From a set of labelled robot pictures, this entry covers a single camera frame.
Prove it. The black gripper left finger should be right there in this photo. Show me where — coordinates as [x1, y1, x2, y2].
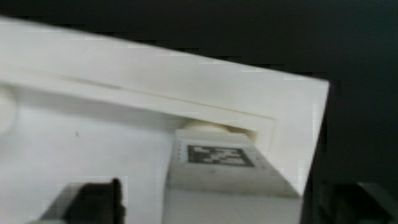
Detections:
[31, 178, 125, 224]

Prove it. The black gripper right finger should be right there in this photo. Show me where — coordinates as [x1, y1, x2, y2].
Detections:
[314, 182, 398, 224]

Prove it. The white table leg with tag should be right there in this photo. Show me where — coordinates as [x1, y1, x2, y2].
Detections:
[161, 121, 301, 224]

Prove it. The white square tabletop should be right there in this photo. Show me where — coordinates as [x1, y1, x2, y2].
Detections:
[0, 16, 328, 224]

